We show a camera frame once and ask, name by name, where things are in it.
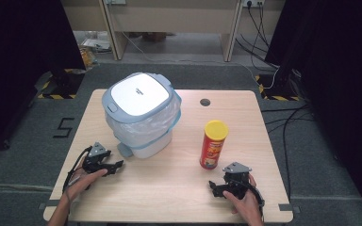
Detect white wall power socket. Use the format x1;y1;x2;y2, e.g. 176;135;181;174
241;0;266;8

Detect red chip can yellow lid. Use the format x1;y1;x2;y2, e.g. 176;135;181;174
199;120;230;170

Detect yellow black striped stand base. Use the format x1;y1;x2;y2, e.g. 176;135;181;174
254;73;303;102
34;68;86;100

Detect yellow plastic bag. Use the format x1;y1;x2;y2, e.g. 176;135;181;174
78;45;99;71

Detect grey tape strip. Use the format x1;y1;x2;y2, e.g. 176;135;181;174
277;202;301;214
38;199;60;211

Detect black curtain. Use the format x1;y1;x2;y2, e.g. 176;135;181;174
264;0;362;218
0;0;87;163

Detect black wall cables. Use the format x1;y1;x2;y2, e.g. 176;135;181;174
235;3;281;71

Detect beige wooden desk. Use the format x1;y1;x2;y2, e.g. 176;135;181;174
97;0;244;63

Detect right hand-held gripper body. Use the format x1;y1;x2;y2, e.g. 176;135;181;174
222;161;253;201

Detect person's right hand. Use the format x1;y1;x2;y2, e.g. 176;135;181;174
222;173;264;218

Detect person's left hand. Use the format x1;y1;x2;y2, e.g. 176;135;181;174
65;168;108;202

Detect white trash can blue lid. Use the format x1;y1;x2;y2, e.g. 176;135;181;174
101;72;183;159

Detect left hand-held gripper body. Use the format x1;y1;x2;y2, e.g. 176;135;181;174
81;141;112;174

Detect black floor cables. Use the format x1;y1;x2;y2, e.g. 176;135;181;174
260;103;315;202

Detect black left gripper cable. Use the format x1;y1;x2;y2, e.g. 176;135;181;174
61;145;94;194

